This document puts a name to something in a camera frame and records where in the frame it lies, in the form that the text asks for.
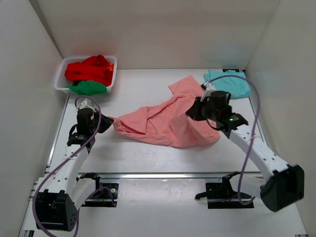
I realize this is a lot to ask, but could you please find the green t shirt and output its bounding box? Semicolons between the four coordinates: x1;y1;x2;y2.
67;80;107;96

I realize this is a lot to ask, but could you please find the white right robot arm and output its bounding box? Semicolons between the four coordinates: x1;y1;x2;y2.
186;90;305;212

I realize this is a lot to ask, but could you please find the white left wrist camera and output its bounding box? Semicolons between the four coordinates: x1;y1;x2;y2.
76;98;93;110

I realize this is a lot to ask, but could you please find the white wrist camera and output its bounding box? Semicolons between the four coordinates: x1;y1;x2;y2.
76;98;93;110
200;81;217;102

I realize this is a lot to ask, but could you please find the teal t shirt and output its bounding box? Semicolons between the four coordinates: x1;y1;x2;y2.
203;70;251;99

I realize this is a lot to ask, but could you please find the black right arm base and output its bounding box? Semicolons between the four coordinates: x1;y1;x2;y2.
195;171;254;209

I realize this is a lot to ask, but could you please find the red t shirt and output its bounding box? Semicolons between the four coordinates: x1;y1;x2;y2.
65;55;114;87

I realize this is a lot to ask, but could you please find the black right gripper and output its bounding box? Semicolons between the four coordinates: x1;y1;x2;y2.
186;97;219;122

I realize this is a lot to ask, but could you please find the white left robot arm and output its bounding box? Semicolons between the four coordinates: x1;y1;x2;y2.
32;108;114;237

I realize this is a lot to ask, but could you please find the white plastic basket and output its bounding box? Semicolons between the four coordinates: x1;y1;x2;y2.
54;55;117;95

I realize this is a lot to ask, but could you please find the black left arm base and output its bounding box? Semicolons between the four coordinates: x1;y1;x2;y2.
76;172;119;207

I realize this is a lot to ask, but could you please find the black label plate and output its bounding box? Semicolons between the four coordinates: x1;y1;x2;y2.
222;69;240;74

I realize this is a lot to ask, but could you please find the pink t shirt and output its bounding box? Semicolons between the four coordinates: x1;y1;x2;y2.
113;76;220;148

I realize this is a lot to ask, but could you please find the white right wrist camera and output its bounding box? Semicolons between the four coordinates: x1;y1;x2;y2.
200;81;217;102

